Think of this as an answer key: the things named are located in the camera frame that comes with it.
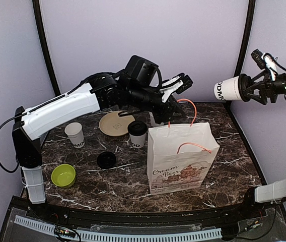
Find beige bear plate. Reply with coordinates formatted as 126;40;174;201
99;111;135;137

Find green plastic bowl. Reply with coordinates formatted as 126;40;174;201
51;164;76;188

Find black coffee cup lid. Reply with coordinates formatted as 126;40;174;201
127;120;148;136

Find black corner frame post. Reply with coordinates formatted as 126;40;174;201
230;0;256;109

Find white paper cups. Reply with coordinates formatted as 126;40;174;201
64;122;85;149

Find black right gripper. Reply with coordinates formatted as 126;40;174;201
244;68;286;104

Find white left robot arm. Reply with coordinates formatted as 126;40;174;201
12;70;193;220

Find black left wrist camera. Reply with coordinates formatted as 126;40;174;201
125;55;159;87

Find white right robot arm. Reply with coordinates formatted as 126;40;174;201
239;71;286;219

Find white paper coffee cup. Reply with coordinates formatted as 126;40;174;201
129;133;146;149

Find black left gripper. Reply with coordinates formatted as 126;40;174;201
127;83;187;124

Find white perforated cable rail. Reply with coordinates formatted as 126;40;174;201
14;215;223;241

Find black left frame post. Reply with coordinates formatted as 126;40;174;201
32;0;61;96

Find cream bear paper bag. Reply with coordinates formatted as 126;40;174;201
147;121;220;195

